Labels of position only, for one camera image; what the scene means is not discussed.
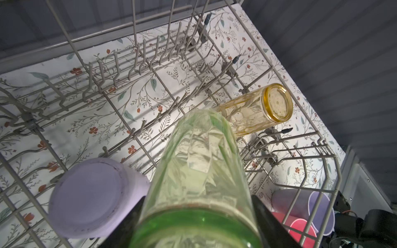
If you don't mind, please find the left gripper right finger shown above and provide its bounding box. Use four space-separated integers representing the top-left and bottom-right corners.
251 195 301 248

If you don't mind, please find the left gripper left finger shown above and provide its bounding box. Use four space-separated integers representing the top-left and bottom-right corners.
99 196 145 248

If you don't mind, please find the large purple plastic cup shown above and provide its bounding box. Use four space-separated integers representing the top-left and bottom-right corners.
48 158 150 239

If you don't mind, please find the green transparent glass cup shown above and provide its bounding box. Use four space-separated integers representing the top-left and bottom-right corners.
129 110 262 248

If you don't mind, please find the yellow transparent glass cup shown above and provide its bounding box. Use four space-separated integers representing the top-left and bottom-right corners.
214 83 293 137

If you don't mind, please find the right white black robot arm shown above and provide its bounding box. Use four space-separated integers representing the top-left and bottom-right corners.
327 192 397 248

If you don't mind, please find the right pink plastic cup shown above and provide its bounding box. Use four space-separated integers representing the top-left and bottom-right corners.
271 212 317 248

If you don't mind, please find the small purple plastic cup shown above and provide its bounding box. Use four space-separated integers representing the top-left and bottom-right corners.
271 189 335 236

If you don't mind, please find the grey wire dish rack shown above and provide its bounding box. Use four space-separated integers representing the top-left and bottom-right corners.
1 1 342 248

